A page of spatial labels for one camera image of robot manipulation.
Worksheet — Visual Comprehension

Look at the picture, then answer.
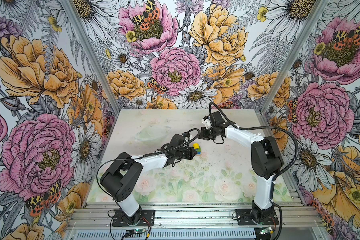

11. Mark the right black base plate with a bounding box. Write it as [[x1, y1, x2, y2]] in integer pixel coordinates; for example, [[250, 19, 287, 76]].
[[235, 208, 279, 226]]

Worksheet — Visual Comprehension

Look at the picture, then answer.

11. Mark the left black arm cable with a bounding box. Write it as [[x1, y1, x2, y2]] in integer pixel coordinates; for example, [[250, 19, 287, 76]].
[[95, 128, 201, 240]]

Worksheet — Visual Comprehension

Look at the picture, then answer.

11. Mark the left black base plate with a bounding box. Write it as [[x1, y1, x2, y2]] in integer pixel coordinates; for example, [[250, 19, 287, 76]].
[[112, 210, 156, 227]]

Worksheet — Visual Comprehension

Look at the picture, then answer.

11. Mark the aluminium mounting rail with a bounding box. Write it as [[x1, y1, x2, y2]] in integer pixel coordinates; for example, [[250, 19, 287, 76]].
[[67, 202, 323, 230]]

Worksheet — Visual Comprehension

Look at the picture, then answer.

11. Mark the left green circuit board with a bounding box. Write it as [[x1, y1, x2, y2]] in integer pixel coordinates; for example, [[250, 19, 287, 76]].
[[124, 228, 152, 238]]

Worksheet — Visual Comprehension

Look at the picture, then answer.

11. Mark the green circuit board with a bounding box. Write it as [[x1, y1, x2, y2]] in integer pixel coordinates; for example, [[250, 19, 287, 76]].
[[124, 228, 152, 238], [259, 227, 274, 235]]

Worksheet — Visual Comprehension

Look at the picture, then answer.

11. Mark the white vented cable duct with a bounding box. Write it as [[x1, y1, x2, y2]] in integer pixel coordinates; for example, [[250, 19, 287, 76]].
[[73, 229, 257, 240]]

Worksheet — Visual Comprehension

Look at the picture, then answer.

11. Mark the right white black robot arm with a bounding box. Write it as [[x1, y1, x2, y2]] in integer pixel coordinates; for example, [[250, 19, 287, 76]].
[[199, 112, 284, 225]]

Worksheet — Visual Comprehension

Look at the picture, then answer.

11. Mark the right green circuit board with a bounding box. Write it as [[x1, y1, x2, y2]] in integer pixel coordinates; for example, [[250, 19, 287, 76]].
[[259, 227, 274, 235]]

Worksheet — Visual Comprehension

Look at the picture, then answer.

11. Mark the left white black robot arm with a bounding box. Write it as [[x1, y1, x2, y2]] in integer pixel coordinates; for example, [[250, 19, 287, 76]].
[[98, 132, 198, 226]]

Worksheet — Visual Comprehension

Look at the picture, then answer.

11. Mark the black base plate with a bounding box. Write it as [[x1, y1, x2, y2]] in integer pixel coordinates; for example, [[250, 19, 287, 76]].
[[112, 210, 156, 227], [235, 208, 279, 226]]

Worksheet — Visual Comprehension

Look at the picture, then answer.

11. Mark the right black corrugated cable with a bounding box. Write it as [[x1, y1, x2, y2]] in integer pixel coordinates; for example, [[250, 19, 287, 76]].
[[208, 101, 300, 240]]

